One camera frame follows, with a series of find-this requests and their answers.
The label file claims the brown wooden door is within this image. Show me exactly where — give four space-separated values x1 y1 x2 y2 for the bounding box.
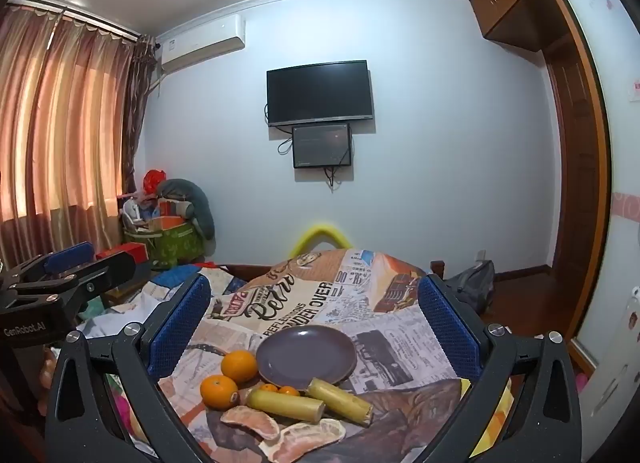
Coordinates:
542 0 612 344

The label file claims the printed newspaper pattern blanket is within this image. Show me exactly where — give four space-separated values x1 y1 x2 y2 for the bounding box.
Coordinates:
75 248 516 463

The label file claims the green printed box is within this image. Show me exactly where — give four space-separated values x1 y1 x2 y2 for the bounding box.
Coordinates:
124 222 203 269

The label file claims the white air conditioner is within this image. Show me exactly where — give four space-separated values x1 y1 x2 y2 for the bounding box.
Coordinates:
159 14 247 75

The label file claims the purple plate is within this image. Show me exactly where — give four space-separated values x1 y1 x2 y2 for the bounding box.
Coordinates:
256 325 358 391

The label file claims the peeled pomelo segment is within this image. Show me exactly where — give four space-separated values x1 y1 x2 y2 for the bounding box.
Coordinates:
220 405 281 441
266 418 347 463

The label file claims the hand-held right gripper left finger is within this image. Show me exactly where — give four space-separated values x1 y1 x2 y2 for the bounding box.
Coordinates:
44 273 213 463

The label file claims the black wall television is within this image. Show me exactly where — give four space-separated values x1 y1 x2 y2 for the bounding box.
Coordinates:
266 60 375 127

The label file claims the small black wall monitor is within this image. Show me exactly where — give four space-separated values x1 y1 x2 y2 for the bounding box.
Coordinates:
292 123 353 170

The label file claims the yellow foam tube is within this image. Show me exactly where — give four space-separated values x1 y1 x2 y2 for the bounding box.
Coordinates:
291 224 353 259

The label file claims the half banana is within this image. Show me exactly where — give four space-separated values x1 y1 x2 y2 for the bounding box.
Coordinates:
246 389 326 425

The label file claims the large plain orange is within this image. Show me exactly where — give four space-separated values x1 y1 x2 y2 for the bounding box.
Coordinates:
221 350 259 385

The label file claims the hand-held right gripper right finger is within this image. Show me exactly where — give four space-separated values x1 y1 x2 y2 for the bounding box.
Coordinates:
417 273 593 463

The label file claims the white wardrobe door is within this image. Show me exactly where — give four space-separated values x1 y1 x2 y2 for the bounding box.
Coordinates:
550 0 640 419

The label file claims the peeled sugarcane piece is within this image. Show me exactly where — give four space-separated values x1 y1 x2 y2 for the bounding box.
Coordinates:
306 378 375 426

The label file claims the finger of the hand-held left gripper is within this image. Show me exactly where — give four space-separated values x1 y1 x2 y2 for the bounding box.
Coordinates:
14 250 137 316
0 242 97 295

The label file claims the brown curtain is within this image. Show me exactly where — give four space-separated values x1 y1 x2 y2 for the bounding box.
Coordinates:
122 34 157 190

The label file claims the red box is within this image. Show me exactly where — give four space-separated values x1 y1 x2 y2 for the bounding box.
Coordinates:
96 243 149 265

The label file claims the red plastic bag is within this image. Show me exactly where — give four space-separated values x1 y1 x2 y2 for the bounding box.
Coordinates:
142 169 169 194

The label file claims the colourful printed box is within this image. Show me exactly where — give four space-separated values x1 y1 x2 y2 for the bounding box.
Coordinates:
147 199 193 232

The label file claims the grey bag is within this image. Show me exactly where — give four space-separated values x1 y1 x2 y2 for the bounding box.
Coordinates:
444 259 497 314

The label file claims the large orange with sticker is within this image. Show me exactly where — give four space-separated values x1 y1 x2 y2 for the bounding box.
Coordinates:
200 374 240 411

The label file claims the orange sheer curtain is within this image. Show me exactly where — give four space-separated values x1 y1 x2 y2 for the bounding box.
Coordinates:
0 6 137 266

